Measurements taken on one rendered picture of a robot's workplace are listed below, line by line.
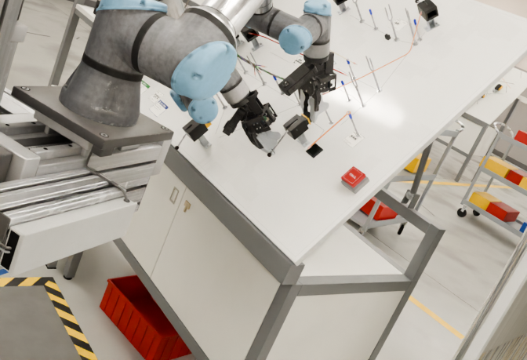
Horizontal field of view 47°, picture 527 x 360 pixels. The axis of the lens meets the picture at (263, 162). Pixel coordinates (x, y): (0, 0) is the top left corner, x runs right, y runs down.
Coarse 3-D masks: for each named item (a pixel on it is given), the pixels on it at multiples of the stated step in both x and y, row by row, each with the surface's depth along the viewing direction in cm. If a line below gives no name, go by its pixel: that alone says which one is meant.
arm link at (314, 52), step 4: (328, 44) 168; (308, 48) 168; (312, 48) 167; (316, 48) 167; (320, 48) 167; (324, 48) 168; (328, 48) 169; (304, 52) 170; (308, 52) 169; (312, 52) 168; (316, 52) 168; (320, 52) 168; (324, 52) 168; (328, 52) 170; (308, 56) 170; (312, 56) 169; (316, 56) 169; (320, 56) 169; (324, 56) 169
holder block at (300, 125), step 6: (294, 120) 182; (300, 120) 181; (288, 126) 181; (294, 126) 180; (300, 126) 181; (306, 126) 182; (288, 132) 182; (294, 132) 180; (300, 132) 182; (294, 138) 182
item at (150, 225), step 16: (160, 176) 219; (176, 176) 212; (144, 192) 226; (160, 192) 218; (176, 192) 212; (144, 208) 225; (160, 208) 217; (176, 208) 209; (144, 224) 223; (160, 224) 216; (128, 240) 231; (144, 240) 222; (160, 240) 215; (144, 256) 221
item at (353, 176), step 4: (352, 168) 169; (356, 168) 169; (348, 172) 169; (352, 172) 168; (356, 172) 168; (360, 172) 167; (344, 176) 168; (348, 176) 168; (352, 176) 167; (356, 176) 167; (360, 176) 166; (364, 176) 167; (344, 180) 168; (348, 180) 167; (352, 180) 167; (356, 180) 166; (360, 180) 166; (348, 184) 167; (352, 184) 166; (356, 184) 166
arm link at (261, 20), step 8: (264, 0) 153; (272, 0) 157; (264, 8) 155; (272, 8) 159; (256, 16) 158; (264, 16) 158; (272, 16) 158; (248, 24) 162; (256, 24) 160; (264, 24) 159; (264, 32) 161
